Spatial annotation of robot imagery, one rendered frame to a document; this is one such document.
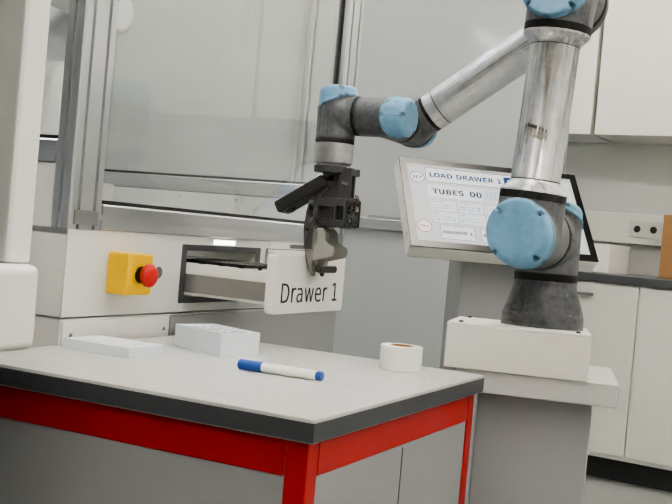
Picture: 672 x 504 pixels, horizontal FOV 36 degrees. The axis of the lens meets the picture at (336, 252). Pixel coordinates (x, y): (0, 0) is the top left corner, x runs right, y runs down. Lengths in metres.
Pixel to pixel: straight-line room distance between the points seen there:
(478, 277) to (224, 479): 1.63
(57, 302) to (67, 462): 0.39
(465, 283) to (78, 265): 1.32
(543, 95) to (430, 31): 1.91
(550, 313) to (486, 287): 0.94
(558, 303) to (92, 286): 0.82
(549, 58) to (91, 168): 0.79
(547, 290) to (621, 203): 3.54
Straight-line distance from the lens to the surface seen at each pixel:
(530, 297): 1.92
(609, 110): 5.13
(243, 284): 1.95
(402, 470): 1.53
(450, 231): 2.71
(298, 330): 2.43
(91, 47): 1.78
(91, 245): 1.79
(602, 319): 4.71
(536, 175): 1.81
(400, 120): 1.92
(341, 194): 1.98
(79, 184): 1.76
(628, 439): 4.72
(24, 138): 1.32
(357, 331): 3.74
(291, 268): 1.94
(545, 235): 1.77
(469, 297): 2.82
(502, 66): 2.01
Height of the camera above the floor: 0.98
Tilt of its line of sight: 1 degrees down
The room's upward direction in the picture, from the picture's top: 5 degrees clockwise
